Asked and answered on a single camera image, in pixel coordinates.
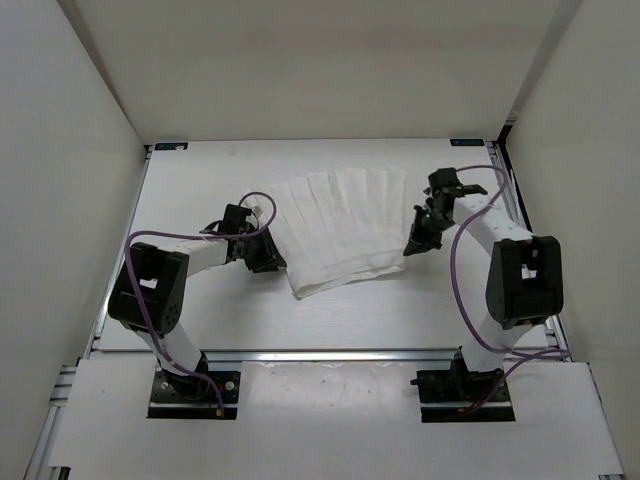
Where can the left blue label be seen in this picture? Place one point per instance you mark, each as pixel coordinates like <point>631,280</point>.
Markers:
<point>170,146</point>

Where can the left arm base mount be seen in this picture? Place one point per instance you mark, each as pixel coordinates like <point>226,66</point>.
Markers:
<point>176,396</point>

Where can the front aluminium rail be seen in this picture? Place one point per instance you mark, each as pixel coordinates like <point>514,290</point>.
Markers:
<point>330,355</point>

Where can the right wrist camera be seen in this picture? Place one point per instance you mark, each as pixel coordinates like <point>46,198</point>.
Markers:
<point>431,194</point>

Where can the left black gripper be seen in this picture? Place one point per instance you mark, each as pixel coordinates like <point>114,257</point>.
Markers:
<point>268,256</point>

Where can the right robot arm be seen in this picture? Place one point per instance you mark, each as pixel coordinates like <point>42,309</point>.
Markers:
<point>524,285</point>

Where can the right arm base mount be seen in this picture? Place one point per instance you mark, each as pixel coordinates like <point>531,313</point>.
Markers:
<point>458,395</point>

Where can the white pleated skirt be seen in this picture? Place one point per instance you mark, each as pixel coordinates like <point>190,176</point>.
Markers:
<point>337,227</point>

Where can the right blue label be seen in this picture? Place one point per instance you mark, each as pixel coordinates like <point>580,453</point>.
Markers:
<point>466,142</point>

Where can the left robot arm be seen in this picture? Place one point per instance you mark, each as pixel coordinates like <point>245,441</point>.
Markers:
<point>148,295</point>

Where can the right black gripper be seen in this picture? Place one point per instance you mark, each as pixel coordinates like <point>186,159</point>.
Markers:
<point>418,242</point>

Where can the left aluminium frame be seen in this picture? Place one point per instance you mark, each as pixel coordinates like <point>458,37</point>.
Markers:
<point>38,466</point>

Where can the blue label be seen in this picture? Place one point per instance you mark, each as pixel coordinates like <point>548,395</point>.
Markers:
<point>170,146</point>
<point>466,142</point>

